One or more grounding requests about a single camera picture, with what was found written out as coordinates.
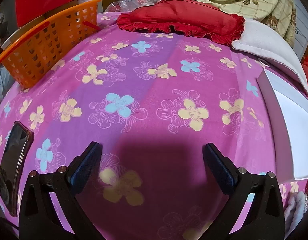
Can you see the pale blue fluffy scrunchie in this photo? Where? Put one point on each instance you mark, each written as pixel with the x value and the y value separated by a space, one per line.
pixel 296 207

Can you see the white cardboard box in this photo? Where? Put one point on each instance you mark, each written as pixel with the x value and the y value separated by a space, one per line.
pixel 293 130

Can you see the large red ruffled pillow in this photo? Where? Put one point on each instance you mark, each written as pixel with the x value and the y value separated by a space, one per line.
pixel 183 17

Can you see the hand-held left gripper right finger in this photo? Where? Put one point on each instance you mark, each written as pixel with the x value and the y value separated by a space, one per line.
pixel 220 166

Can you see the black smartphone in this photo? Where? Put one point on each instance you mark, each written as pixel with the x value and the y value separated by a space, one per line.
pixel 13 160

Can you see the white pillow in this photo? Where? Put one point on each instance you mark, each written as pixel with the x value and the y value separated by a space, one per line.
pixel 268 42

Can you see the pink floral bedsheet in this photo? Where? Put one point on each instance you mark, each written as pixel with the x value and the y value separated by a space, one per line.
pixel 154 92

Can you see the grey cloth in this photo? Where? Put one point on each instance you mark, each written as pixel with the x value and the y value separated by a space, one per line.
pixel 1 80

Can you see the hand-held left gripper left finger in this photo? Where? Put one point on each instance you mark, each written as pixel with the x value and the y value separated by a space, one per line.
pixel 86 165

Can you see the beige floral quilt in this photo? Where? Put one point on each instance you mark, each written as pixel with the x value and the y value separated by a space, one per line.
pixel 243 0

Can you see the orange plastic basket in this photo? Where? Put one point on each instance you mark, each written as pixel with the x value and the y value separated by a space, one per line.
pixel 44 47

